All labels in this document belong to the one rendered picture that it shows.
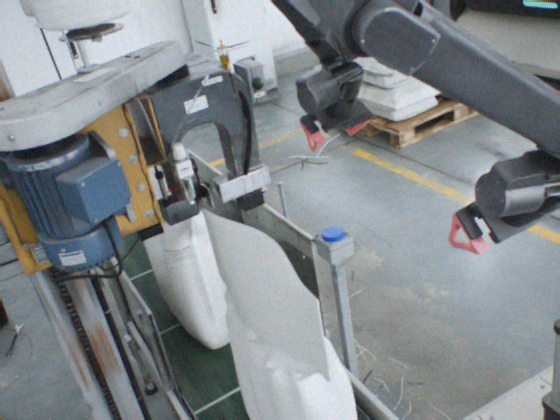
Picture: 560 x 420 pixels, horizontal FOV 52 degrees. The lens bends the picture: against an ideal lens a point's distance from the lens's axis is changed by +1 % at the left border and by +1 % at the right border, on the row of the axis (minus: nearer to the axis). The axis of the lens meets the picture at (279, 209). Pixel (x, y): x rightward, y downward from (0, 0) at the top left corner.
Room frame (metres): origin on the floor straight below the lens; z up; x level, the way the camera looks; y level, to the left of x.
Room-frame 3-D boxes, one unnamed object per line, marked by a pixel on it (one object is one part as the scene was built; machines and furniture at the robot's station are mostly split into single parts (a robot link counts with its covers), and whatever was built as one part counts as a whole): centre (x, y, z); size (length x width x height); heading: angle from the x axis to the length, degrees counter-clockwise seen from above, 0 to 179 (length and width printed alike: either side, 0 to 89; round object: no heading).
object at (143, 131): (1.35, 0.31, 1.26); 0.22 x 0.05 x 0.16; 25
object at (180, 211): (1.29, 0.25, 1.04); 0.08 x 0.06 x 0.05; 115
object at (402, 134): (4.26, -1.25, 0.07); 1.20 x 0.82 x 0.14; 117
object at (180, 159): (1.24, 0.20, 1.14); 0.05 x 0.04 x 0.16; 115
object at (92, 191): (0.98, 0.33, 1.25); 0.10 x 0.08 x 0.12; 140
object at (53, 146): (1.05, 0.41, 1.35); 0.12 x 0.12 x 0.04
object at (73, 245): (1.05, 0.41, 1.21); 0.15 x 0.15 x 0.25
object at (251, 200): (1.38, 0.06, 0.98); 0.09 x 0.05 x 0.05; 115
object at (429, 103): (4.09, -0.95, 0.20); 0.66 x 0.44 x 0.12; 25
